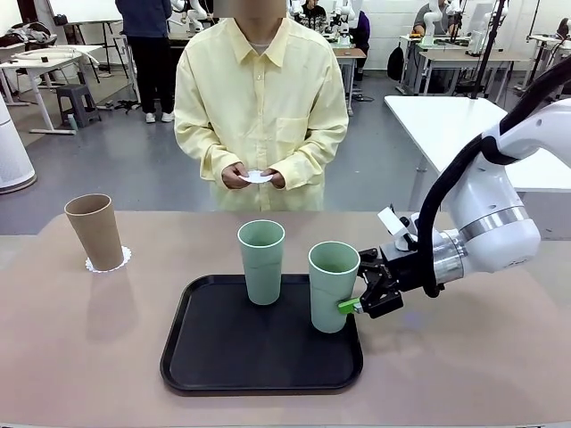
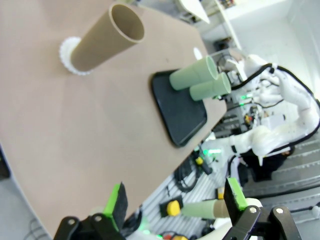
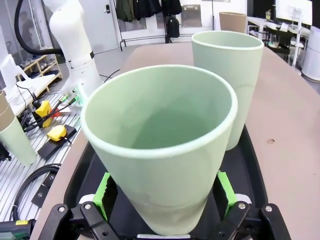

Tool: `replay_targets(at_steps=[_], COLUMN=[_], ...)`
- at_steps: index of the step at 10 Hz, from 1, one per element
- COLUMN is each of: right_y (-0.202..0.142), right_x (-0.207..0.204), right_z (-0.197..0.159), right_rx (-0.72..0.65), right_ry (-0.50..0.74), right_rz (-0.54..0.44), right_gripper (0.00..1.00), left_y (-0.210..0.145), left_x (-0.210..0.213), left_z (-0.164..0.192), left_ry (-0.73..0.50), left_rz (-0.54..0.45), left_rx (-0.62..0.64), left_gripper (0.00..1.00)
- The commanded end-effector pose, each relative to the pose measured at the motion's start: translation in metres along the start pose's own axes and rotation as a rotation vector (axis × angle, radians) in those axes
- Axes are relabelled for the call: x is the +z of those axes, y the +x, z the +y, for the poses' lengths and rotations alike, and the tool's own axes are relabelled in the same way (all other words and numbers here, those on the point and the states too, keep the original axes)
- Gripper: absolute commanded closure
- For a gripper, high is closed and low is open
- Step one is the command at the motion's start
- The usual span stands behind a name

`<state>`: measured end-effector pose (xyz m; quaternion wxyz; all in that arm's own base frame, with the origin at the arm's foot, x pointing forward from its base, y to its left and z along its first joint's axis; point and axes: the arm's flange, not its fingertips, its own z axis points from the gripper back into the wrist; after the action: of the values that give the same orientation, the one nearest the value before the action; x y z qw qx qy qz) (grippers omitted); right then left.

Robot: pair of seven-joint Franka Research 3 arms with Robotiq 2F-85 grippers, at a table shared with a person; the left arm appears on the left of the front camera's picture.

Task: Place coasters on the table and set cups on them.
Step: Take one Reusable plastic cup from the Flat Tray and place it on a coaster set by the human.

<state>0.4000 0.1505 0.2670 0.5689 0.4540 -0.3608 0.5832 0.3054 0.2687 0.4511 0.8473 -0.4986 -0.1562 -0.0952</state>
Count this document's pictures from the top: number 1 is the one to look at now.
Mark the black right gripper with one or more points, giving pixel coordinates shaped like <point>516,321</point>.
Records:
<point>406,272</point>

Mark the pale green plastic cup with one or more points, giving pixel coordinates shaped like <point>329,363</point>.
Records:
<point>263,272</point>
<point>328,290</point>

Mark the white scalloped paper coaster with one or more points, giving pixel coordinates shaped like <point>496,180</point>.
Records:
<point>256,177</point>
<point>126,257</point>

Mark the brown plastic cup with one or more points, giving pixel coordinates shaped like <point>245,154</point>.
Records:
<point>96,232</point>

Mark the person's left forearm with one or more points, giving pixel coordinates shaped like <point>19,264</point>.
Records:
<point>308,162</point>

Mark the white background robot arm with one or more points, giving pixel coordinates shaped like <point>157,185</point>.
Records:
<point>429,27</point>

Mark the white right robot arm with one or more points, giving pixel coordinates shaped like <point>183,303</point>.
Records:
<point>490,209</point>

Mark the person's right forearm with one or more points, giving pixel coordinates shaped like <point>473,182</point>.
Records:
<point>205,156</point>

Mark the person's left hand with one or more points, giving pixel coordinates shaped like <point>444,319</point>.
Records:
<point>278,180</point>

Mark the person's right hand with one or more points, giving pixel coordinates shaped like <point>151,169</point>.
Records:
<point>232,178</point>

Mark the black plastic tray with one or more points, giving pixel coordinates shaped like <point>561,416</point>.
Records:
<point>250,352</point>

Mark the large white table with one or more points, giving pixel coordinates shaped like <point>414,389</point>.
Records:
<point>428,120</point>

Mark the person in yellow shirt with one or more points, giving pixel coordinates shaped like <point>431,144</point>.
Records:
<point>259,98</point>

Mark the black backpack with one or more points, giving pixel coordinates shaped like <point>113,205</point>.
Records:
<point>395,62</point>

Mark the small brown side table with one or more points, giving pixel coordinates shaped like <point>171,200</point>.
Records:
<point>354,53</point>

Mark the gray background desk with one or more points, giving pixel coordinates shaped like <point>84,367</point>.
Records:
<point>464,58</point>

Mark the person in purple top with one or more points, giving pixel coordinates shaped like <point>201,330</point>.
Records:
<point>363,31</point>

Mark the black tripod stand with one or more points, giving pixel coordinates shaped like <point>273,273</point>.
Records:
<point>490,44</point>

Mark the small green bottle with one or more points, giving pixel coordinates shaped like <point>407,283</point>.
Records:
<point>72,122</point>

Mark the man in blue jacket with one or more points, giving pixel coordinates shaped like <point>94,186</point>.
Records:
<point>147,27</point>

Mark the gray plastic stool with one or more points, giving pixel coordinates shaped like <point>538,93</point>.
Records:
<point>78,102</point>

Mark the white cylindrical air purifier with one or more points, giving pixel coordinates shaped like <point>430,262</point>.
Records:
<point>13,147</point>

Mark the white desk with clutter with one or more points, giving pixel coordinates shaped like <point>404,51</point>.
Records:
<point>49,60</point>

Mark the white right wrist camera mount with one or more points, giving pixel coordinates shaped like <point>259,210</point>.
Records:
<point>392,220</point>

